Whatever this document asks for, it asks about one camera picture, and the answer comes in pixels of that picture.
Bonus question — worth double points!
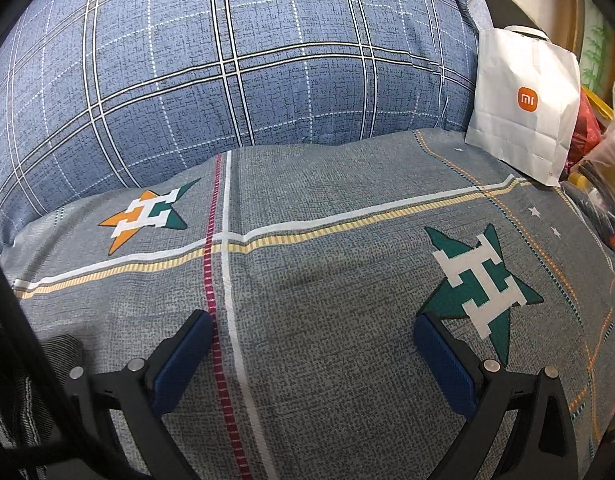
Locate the grey star-print bedsheet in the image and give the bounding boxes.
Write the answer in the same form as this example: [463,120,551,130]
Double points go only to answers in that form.
[0,127,615,480]

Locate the wooden frame with bamboo print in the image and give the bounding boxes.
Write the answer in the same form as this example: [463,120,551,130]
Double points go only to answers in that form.
[572,0,615,101]

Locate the grey denim pants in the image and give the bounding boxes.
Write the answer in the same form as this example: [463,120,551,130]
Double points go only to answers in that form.
[0,332,85,461]

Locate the blue plaid pillow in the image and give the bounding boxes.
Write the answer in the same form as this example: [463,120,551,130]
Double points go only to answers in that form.
[0,0,481,256]

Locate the white paper bag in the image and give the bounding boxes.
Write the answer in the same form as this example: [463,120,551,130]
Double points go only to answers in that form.
[465,25,582,188]

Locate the yellow packet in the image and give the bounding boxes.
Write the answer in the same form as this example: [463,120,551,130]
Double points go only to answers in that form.
[580,85,615,121]

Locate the dark bed headboard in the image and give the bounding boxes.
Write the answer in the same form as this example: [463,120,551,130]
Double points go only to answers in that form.
[480,0,538,36]

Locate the clear plastic bag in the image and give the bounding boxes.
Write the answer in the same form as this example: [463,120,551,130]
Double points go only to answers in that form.
[562,105,615,261]

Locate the red plastic bag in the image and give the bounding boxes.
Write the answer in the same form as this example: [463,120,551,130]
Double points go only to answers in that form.
[567,87,611,171]

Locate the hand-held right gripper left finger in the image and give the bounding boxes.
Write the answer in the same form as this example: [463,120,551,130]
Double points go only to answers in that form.
[62,309,215,480]

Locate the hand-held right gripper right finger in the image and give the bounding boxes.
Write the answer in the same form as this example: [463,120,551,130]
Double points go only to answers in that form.
[415,310,581,480]

